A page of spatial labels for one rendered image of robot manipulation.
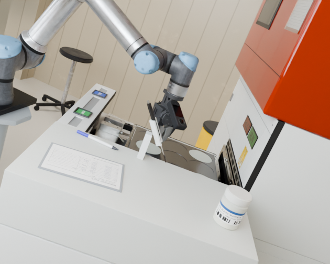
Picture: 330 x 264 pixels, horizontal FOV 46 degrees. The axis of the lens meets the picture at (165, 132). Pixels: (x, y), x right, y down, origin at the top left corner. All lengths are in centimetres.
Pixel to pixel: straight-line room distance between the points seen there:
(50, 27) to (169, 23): 246
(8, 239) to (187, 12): 316
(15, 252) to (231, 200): 55
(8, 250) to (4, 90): 69
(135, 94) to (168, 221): 321
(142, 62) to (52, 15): 45
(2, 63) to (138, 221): 84
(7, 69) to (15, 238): 70
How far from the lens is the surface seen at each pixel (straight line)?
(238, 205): 100
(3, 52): 150
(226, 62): 383
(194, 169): 143
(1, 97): 155
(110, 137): 146
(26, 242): 103
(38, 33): 159
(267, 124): 126
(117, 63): 412
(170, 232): 93
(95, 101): 154
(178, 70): 138
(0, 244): 106
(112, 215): 92
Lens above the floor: 146
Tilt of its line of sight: 20 degrees down
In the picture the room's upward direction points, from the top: 22 degrees clockwise
